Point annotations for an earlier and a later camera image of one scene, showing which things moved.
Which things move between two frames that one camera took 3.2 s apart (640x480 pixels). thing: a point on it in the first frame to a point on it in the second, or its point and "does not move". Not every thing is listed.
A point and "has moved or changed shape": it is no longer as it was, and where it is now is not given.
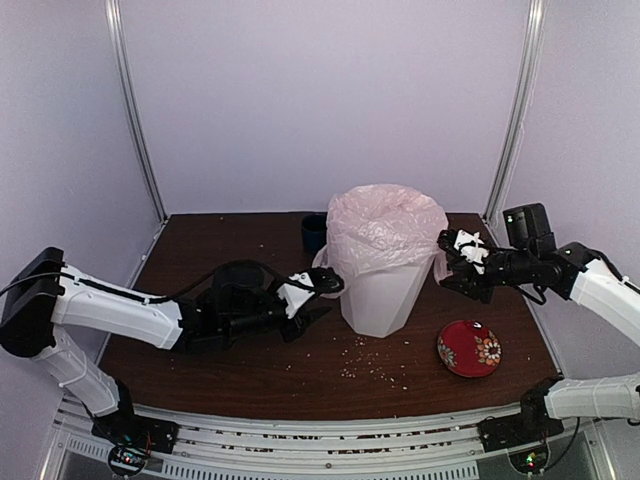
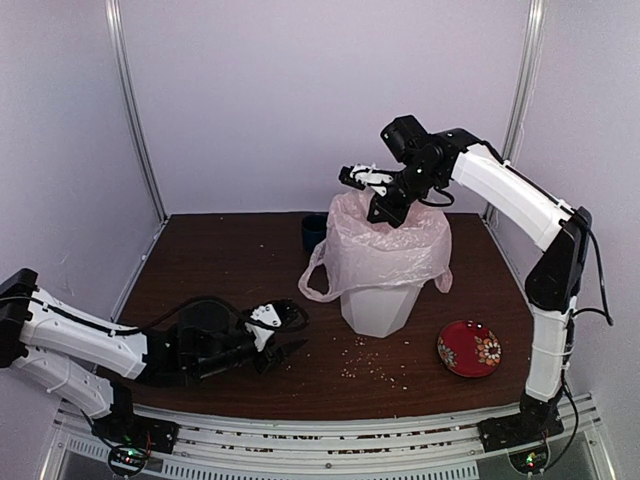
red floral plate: (469, 348) does not move
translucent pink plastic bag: (380, 229) has moved or changed shape
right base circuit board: (530, 459) does not move
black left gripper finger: (315, 313) to (290, 347)
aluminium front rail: (219, 447) does not move
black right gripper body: (519, 271) to (416, 182)
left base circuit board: (128, 459) does not move
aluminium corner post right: (527, 93) does not move
